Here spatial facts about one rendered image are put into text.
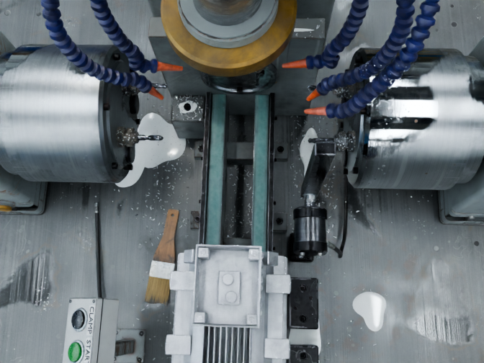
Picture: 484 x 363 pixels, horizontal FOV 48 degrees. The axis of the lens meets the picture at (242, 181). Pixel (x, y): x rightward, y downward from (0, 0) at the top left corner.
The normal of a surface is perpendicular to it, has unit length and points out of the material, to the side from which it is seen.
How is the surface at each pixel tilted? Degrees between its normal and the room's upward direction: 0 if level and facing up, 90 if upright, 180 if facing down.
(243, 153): 0
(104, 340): 57
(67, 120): 28
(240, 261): 0
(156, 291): 2
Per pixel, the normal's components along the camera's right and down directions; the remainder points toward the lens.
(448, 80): -0.03, -0.41
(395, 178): -0.04, 0.85
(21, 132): -0.04, 0.35
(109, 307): 0.82, -0.12
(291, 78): -0.03, 0.97
